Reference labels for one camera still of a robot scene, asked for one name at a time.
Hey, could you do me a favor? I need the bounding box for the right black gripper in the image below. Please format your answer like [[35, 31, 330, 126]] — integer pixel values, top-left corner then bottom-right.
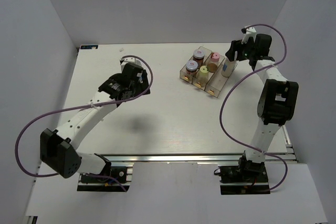
[[226, 37, 256, 62]]

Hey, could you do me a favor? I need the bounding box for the silver lid white bottle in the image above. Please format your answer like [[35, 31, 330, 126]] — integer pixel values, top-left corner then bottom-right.
[[221, 58, 237, 78]]

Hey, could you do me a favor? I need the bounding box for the pink lid spice bottle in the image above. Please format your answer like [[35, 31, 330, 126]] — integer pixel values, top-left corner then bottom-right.
[[207, 52, 221, 73]]

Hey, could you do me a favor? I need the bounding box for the dark brown sauce jar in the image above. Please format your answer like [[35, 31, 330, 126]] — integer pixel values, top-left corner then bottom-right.
[[193, 48, 205, 68]]

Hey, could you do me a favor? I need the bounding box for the yellow lid spice bottle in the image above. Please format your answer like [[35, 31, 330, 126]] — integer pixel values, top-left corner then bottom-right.
[[197, 66, 209, 87]]

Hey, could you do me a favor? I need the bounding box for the orange label sauce jar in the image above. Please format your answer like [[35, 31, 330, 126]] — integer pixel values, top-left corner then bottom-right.
[[185, 60, 198, 79]]

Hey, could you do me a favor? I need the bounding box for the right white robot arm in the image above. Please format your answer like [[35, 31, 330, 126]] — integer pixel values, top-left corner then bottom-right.
[[225, 34, 299, 182]]

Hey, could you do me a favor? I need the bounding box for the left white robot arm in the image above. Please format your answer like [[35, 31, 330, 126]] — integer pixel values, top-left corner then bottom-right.
[[40, 63, 150, 182]]

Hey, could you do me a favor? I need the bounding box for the right clear organizer bin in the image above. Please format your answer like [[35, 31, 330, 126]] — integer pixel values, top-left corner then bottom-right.
[[205, 57, 229, 98]]

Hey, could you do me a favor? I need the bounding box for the middle clear organizer bin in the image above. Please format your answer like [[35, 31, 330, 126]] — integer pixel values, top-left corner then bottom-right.
[[192, 52, 224, 90]]

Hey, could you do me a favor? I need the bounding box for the left blue table sticker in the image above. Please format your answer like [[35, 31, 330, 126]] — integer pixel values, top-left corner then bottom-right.
[[80, 45, 98, 50]]

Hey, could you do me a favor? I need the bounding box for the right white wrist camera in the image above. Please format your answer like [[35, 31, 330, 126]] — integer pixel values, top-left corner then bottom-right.
[[241, 26, 257, 44]]

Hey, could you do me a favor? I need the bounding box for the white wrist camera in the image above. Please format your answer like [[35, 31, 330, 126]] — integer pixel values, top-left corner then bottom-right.
[[241, 26, 257, 44], [120, 56, 142, 70]]

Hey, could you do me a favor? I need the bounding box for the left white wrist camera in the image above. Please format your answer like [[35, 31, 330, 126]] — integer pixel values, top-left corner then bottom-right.
[[120, 56, 142, 70]]

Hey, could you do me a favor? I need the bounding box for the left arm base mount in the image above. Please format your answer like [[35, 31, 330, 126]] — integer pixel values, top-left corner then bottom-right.
[[77, 156, 133, 193]]

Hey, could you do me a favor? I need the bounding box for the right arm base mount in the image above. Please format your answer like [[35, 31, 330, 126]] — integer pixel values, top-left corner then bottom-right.
[[214, 158, 270, 195]]

